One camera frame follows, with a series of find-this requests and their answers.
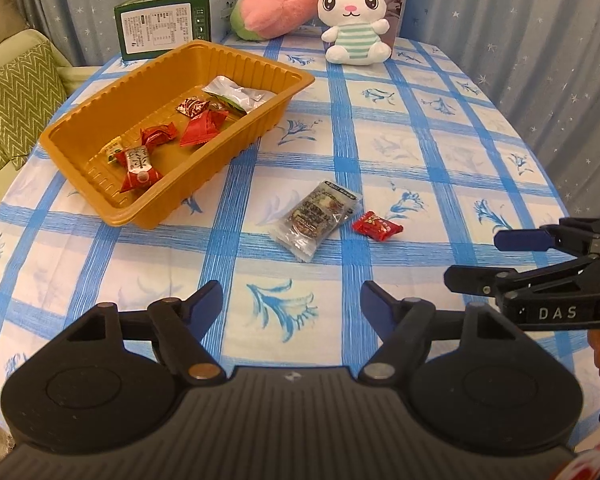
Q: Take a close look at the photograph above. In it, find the clear silver snack packet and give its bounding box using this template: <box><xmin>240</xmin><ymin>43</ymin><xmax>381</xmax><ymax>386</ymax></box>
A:
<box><xmin>268</xmin><ymin>180</ymin><xmax>362</xmax><ymax>262</ymax></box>

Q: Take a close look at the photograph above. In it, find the small red candy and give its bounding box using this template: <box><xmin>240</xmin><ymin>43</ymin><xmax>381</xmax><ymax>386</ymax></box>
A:
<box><xmin>140</xmin><ymin>122</ymin><xmax>180</xmax><ymax>153</ymax></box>

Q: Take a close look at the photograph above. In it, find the brown red candy wrapper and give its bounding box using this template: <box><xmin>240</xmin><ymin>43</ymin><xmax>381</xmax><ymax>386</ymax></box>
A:
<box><xmin>176</xmin><ymin>98</ymin><xmax>210</xmax><ymax>119</ymax></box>

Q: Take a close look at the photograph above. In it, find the white bunny plush toy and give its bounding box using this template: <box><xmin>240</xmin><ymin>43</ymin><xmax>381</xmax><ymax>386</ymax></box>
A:
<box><xmin>317</xmin><ymin>0</ymin><xmax>392</xmax><ymax>66</ymax></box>

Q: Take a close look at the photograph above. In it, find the green long snack packet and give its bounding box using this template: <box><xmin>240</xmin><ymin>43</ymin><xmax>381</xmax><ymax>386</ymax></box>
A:
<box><xmin>202</xmin><ymin>76</ymin><xmax>276</xmax><ymax>114</ymax></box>

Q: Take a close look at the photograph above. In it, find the blue checkered tablecloth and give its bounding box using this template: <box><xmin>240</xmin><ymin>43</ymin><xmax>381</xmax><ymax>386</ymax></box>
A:
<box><xmin>0</xmin><ymin>35</ymin><xmax>565</xmax><ymax>418</ymax></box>

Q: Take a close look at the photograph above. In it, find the small red candy wrapper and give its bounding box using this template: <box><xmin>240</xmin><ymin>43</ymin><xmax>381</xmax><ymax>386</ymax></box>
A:
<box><xmin>352</xmin><ymin>211</ymin><xmax>403</xmax><ymax>242</ymax></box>

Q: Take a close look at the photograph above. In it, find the red white candy packet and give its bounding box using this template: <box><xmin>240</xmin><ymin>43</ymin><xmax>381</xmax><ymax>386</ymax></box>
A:
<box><xmin>116</xmin><ymin>145</ymin><xmax>162</xmax><ymax>193</ymax></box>

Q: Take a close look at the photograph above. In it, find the green white cardboard box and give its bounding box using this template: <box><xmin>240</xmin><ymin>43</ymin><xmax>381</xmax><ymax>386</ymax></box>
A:
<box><xmin>114</xmin><ymin>0</ymin><xmax>237</xmax><ymax>61</ymax></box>

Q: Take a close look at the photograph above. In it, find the green zigzag pillow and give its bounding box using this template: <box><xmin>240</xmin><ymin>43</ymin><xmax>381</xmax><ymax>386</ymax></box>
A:
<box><xmin>0</xmin><ymin>41</ymin><xmax>68</xmax><ymax>169</ymax></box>

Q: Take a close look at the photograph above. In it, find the orange plastic tray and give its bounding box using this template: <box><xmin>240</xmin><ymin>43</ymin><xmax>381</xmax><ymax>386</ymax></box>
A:
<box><xmin>40</xmin><ymin>40</ymin><xmax>314</xmax><ymax>229</ymax></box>

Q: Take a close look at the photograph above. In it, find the green sofa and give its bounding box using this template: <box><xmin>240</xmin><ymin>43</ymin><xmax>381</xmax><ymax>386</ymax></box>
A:
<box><xmin>0</xmin><ymin>28</ymin><xmax>98</xmax><ymax>203</ymax></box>

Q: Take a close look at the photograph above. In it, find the green candy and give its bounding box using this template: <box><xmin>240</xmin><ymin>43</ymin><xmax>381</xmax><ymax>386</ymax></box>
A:
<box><xmin>99</xmin><ymin>136</ymin><xmax>125</xmax><ymax>165</ymax></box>

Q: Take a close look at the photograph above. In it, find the pink peach plush toy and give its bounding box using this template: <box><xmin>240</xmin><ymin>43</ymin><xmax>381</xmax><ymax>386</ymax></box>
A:
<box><xmin>230</xmin><ymin>0</ymin><xmax>317</xmax><ymax>41</ymax></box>

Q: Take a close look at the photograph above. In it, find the blue star curtain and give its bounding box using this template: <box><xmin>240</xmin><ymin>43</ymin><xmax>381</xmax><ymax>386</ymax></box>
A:
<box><xmin>16</xmin><ymin>0</ymin><xmax>600</xmax><ymax>217</ymax></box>

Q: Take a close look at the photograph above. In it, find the large red snack packet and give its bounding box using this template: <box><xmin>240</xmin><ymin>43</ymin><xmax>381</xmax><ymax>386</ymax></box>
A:
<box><xmin>180</xmin><ymin>110</ymin><xmax>228</xmax><ymax>148</ymax></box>

